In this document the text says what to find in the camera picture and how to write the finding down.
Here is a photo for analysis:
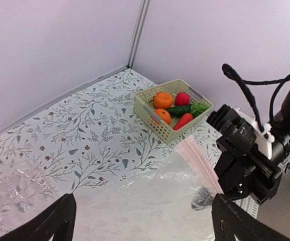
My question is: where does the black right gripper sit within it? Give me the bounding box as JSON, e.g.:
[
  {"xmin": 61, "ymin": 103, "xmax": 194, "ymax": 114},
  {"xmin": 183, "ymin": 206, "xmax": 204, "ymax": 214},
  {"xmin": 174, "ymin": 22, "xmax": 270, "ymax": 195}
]
[{"xmin": 214, "ymin": 148, "xmax": 285, "ymax": 205}]

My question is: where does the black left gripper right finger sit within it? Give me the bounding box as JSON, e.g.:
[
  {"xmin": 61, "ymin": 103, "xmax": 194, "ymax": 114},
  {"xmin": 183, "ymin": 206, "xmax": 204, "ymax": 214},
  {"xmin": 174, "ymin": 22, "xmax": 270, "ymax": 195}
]
[{"xmin": 211, "ymin": 194, "xmax": 290, "ymax": 241}]

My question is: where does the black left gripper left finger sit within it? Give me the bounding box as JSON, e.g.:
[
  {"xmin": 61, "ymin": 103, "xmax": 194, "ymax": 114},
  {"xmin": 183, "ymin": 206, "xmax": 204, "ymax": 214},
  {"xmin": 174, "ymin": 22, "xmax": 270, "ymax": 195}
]
[{"xmin": 0, "ymin": 193, "xmax": 76, "ymax": 241}]

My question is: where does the clear zip top bag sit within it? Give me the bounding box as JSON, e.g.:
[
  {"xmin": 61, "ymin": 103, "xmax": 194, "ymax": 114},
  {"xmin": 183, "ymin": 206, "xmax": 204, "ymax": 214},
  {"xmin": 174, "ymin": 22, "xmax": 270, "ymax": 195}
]
[{"xmin": 0, "ymin": 137, "xmax": 222, "ymax": 240}]

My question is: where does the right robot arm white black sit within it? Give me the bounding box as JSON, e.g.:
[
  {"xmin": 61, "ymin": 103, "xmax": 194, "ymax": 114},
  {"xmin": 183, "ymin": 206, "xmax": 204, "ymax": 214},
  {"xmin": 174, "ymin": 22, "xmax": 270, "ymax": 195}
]
[{"xmin": 207, "ymin": 64, "xmax": 290, "ymax": 204}]

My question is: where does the red carrot toy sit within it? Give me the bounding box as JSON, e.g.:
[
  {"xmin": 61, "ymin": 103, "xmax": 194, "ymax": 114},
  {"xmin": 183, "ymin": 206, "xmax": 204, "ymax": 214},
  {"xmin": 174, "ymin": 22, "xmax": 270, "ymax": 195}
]
[{"xmin": 173, "ymin": 113, "xmax": 194, "ymax": 131}]

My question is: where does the floral pattern table mat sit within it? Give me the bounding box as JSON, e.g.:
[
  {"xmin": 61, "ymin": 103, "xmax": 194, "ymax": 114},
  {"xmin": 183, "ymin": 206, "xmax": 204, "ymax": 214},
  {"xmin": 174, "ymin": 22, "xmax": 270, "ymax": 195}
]
[{"xmin": 0, "ymin": 68, "xmax": 223, "ymax": 201}]

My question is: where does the green cucumber toy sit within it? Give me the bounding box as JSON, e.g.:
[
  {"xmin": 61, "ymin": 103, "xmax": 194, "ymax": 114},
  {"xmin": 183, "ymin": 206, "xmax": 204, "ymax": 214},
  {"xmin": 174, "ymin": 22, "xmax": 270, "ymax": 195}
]
[{"xmin": 166, "ymin": 104, "xmax": 191, "ymax": 117}]

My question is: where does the red strawberry toy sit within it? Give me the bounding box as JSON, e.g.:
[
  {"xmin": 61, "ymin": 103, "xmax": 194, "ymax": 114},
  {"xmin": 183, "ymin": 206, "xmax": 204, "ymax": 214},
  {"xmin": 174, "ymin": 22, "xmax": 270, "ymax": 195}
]
[{"xmin": 174, "ymin": 92, "xmax": 190, "ymax": 106}]

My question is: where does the beige perforated plastic basket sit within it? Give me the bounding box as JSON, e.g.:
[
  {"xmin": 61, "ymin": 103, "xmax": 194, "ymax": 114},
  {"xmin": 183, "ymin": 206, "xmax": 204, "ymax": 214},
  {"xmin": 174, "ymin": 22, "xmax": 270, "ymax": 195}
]
[{"xmin": 133, "ymin": 79, "xmax": 213, "ymax": 144}]

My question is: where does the orange tangerine front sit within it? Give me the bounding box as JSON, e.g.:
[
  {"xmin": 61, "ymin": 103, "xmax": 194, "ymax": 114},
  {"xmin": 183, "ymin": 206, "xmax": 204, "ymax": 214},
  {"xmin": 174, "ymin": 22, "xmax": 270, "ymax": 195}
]
[{"xmin": 155, "ymin": 108, "xmax": 172, "ymax": 125}]

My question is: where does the orange tangerine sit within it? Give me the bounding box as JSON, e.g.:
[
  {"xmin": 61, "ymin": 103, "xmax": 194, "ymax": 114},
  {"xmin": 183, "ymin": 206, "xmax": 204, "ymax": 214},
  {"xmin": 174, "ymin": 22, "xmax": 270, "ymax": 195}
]
[
  {"xmin": 154, "ymin": 92, "xmax": 174, "ymax": 109},
  {"xmin": 155, "ymin": 108, "xmax": 172, "ymax": 125}
]

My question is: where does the orange tangerine rear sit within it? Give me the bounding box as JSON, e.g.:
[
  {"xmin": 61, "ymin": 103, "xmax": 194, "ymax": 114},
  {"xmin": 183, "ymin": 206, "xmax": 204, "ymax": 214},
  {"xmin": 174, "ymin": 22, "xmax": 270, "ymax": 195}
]
[{"xmin": 154, "ymin": 92, "xmax": 174, "ymax": 109}]

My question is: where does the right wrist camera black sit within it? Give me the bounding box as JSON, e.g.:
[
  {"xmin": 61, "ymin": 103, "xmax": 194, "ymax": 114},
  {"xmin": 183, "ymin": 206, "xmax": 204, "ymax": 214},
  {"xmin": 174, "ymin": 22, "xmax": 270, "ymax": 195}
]
[{"xmin": 207, "ymin": 104, "xmax": 256, "ymax": 164}]

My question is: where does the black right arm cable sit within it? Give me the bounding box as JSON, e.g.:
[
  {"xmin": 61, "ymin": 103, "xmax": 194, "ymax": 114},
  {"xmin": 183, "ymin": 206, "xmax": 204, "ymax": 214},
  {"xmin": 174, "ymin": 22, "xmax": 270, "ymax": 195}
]
[{"xmin": 221, "ymin": 63, "xmax": 290, "ymax": 134}]

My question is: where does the right aluminium frame post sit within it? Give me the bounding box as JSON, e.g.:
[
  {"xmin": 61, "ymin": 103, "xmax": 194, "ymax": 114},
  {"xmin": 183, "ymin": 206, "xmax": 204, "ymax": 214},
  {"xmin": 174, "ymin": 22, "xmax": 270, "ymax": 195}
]
[{"xmin": 126, "ymin": 0, "xmax": 151, "ymax": 69}]

